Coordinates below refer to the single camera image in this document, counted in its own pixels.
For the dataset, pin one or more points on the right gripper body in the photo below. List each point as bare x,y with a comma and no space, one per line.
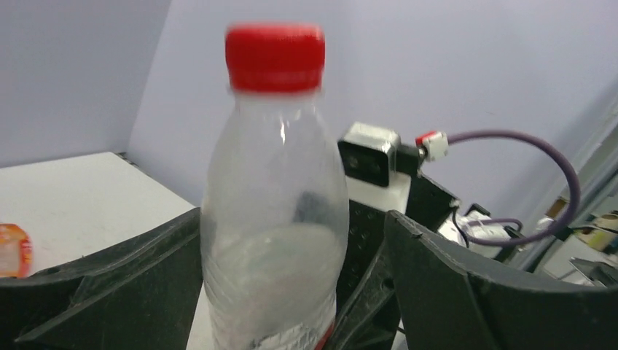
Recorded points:
386,232

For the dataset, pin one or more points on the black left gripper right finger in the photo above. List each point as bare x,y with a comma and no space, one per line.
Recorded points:
453,298

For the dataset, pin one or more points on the crushed orange label bottle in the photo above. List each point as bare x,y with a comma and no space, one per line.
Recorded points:
16,252

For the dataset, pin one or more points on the red label clear bottle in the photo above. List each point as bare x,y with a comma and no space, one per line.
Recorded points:
275,213

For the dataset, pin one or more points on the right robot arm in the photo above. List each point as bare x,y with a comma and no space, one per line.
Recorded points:
476,223

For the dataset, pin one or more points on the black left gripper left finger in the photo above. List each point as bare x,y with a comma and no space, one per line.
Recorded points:
141,293

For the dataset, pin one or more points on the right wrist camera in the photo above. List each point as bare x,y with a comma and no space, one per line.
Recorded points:
374,154

